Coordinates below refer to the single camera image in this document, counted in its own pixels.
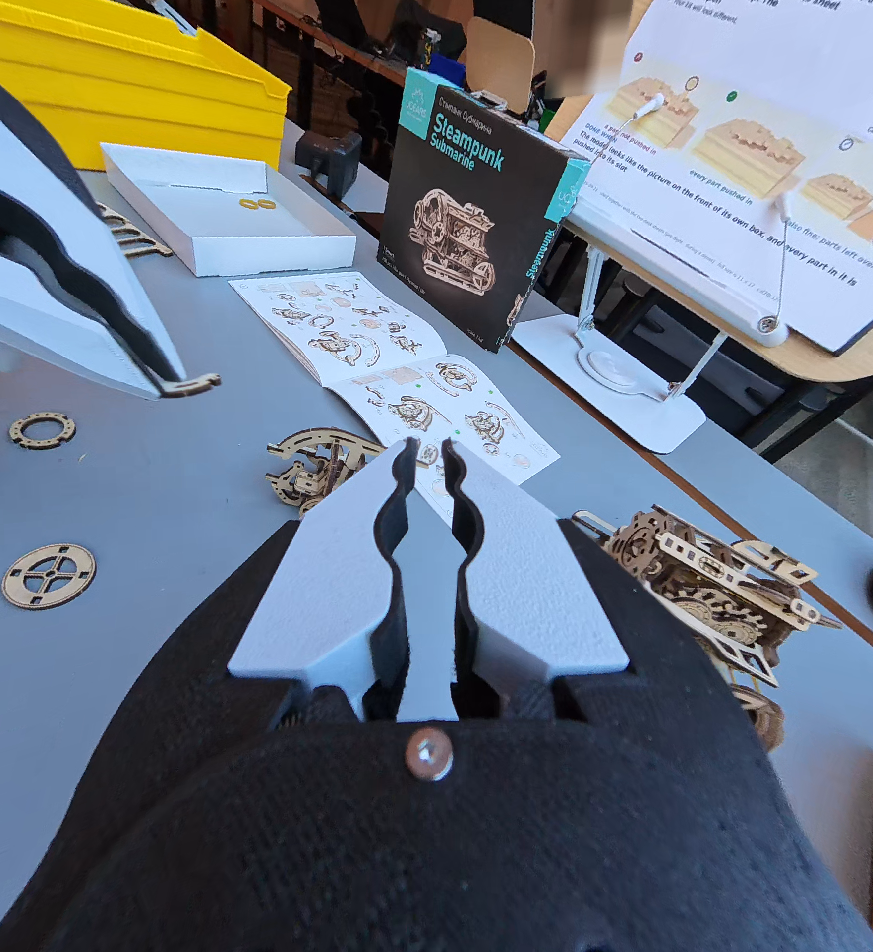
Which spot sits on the white book stand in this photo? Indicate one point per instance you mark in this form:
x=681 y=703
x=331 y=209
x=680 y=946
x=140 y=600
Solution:
x=629 y=405

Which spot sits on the open instruction booklet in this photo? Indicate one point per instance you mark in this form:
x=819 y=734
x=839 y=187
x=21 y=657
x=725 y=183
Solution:
x=347 y=335

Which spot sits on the yellow plastic bin stack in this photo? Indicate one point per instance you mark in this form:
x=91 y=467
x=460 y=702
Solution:
x=109 y=82

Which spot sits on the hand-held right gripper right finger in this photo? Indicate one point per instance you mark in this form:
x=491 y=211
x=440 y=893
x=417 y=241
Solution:
x=533 y=595

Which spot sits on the printed instruction sheet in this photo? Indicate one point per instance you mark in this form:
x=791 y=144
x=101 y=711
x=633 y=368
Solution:
x=778 y=89

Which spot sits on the wooden comb-shaped part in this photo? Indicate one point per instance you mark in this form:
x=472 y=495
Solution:
x=139 y=242

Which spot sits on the wooden spoked wheel part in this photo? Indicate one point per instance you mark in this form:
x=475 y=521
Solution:
x=9 y=584

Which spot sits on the plywood chair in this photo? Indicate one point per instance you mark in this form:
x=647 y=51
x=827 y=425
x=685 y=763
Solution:
x=499 y=63

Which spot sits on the brown-edged background desk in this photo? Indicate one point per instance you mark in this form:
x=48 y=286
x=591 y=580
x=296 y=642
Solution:
x=347 y=52

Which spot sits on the white shallow cardboard box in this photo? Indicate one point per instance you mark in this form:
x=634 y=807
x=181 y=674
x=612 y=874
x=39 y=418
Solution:
x=206 y=219

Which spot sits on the small round wooden subassembly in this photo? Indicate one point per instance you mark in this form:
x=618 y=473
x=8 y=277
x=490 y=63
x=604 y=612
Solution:
x=310 y=476

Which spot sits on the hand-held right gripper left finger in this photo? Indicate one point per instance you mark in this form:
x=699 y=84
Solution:
x=317 y=595

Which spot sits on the black model kit box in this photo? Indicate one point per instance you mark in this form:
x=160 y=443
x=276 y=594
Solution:
x=466 y=223

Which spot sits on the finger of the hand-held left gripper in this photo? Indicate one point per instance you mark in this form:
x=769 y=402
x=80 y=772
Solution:
x=27 y=297
x=49 y=201

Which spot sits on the black power adapter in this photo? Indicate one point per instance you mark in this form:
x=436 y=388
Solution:
x=328 y=160

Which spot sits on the large wooden submarine model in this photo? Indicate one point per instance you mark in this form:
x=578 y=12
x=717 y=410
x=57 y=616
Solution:
x=704 y=587

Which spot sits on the small curved wooden part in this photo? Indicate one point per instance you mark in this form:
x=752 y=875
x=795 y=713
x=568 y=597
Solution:
x=194 y=384

